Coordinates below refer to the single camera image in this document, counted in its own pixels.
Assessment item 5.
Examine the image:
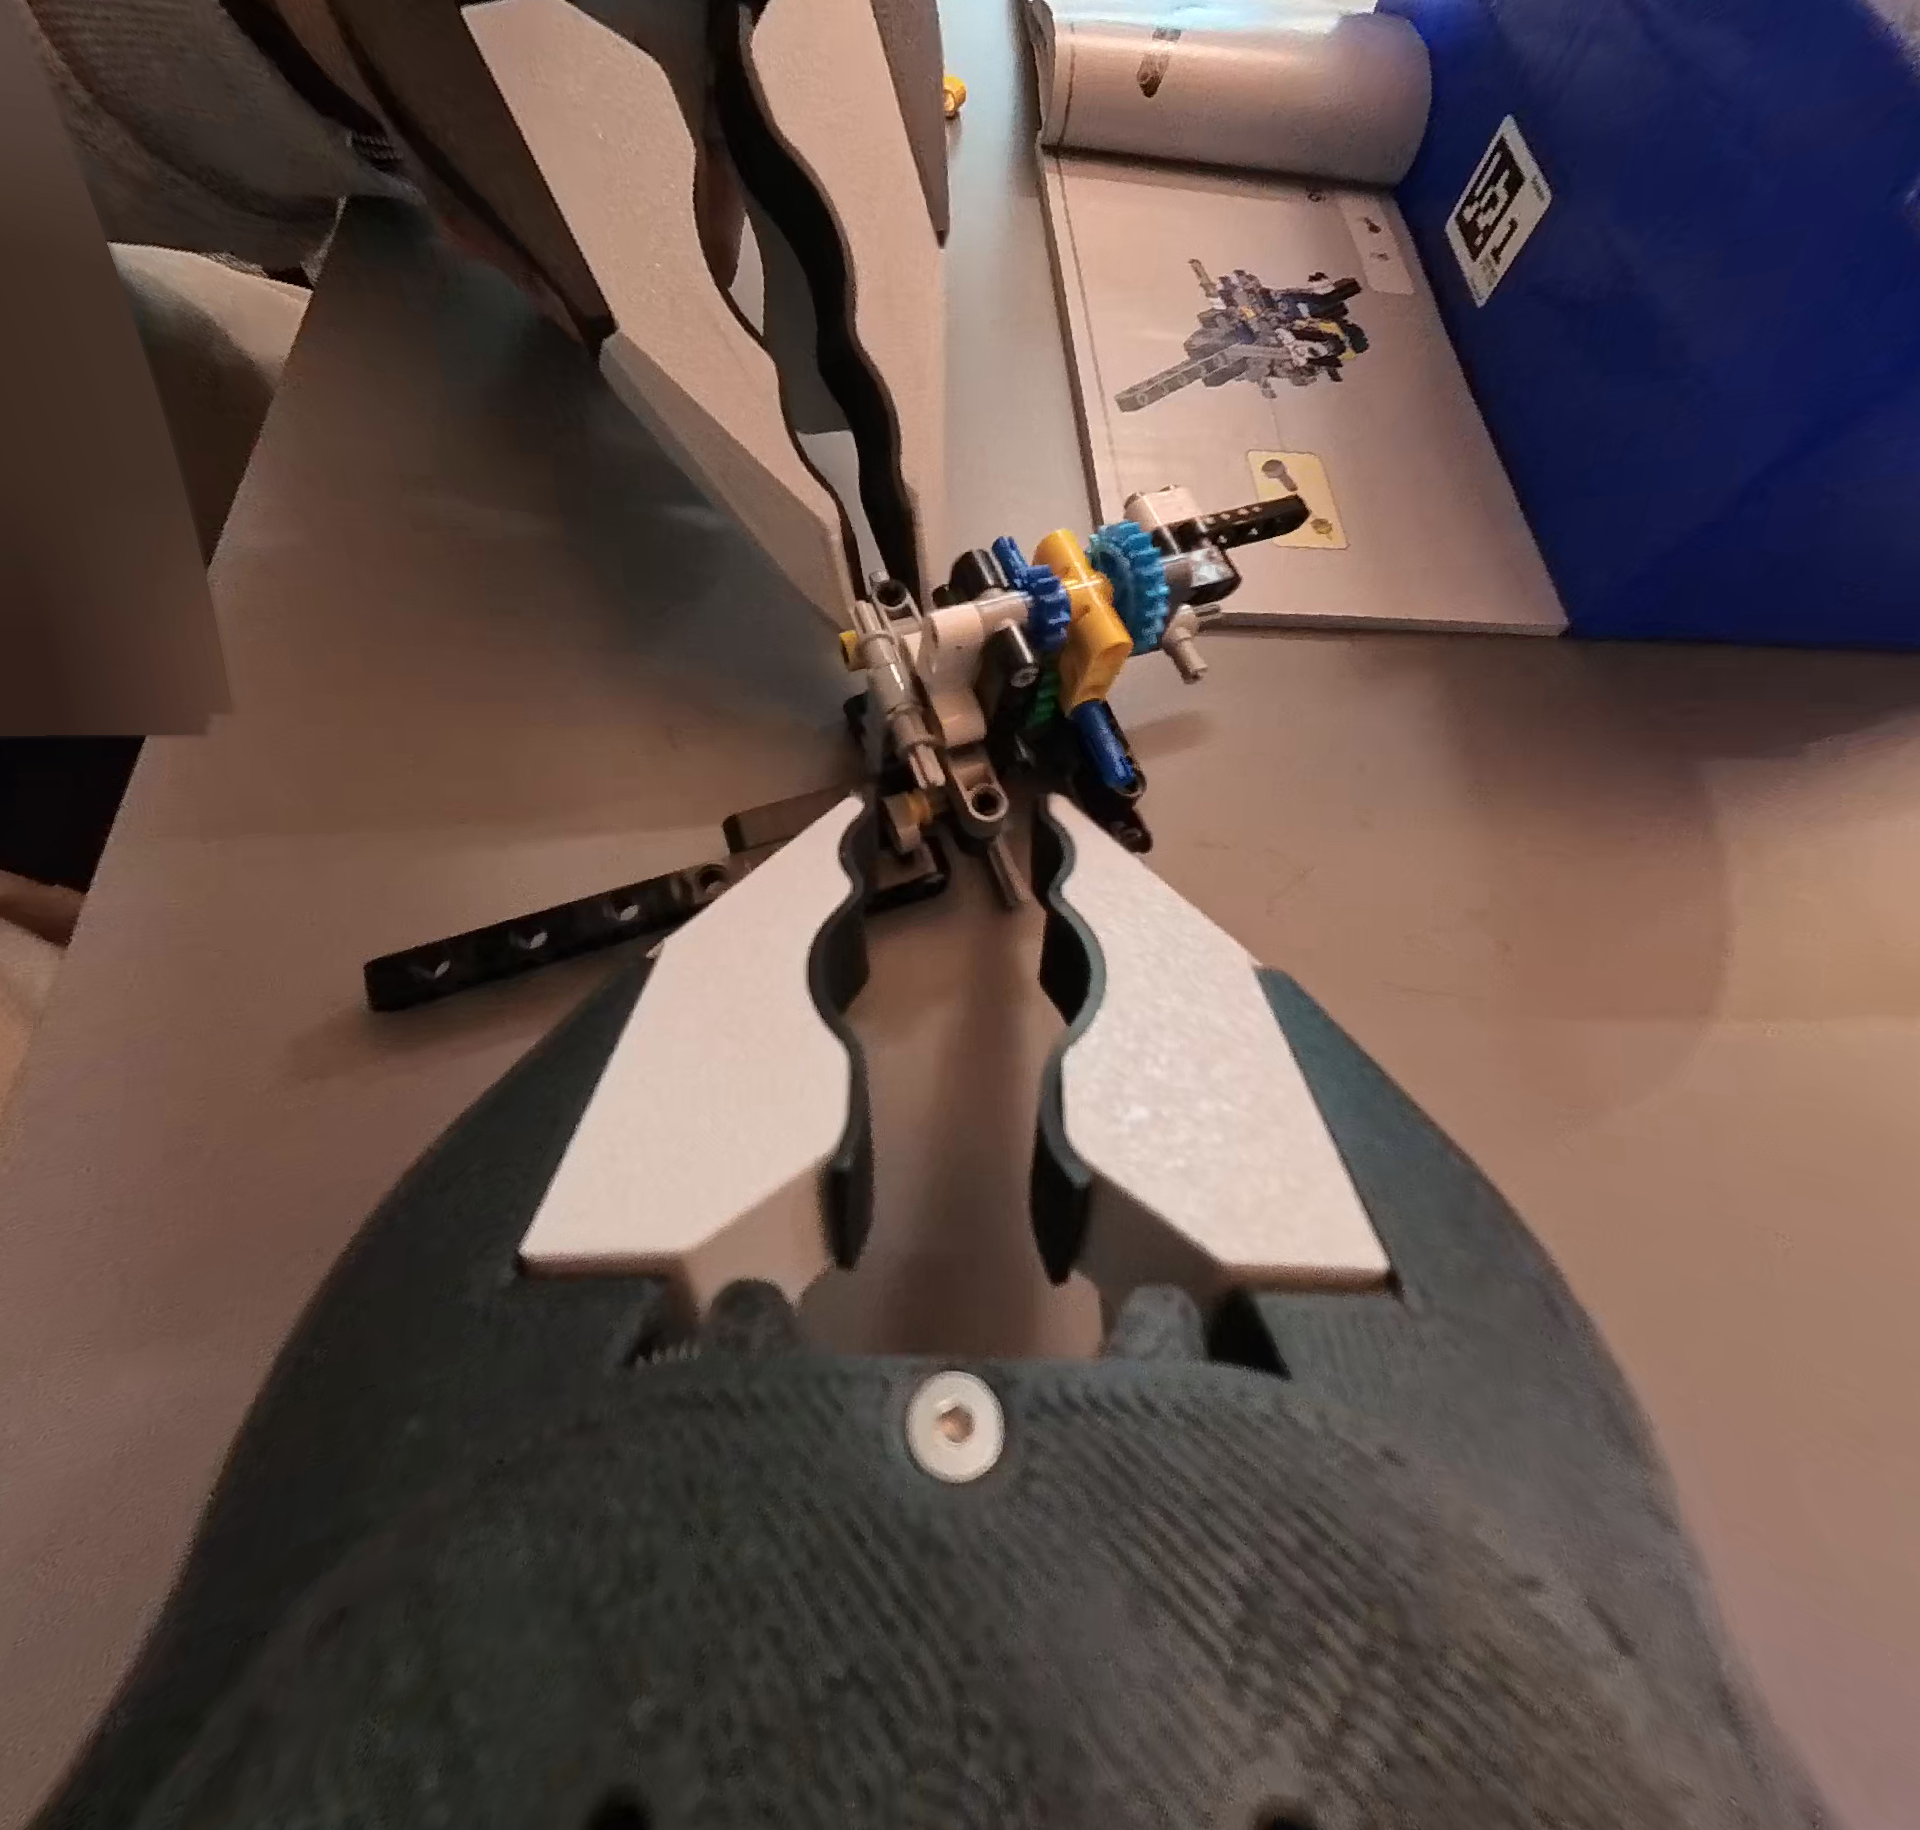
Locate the blue plastic bin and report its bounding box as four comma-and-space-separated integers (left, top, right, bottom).
1360, 0, 1920, 653

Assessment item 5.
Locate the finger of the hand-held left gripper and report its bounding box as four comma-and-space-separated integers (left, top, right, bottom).
456, 0, 924, 614
745, 0, 958, 247

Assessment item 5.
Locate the multicoloured lego assembly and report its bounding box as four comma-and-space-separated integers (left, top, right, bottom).
364, 487, 1311, 1021

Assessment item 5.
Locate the lego instruction booklet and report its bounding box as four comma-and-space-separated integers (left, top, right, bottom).
1015, 0, 1571, 643

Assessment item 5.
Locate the person's left forearm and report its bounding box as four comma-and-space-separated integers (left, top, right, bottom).
0, 0, 426, 289

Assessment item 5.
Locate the person's leg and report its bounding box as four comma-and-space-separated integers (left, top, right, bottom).
108, 236, 319, 517

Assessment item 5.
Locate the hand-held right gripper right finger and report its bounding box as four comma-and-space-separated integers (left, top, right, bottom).
1032, 793, 1399, 1290

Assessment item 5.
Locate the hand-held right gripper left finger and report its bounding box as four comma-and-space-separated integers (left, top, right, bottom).
516, 794, 875, 1288

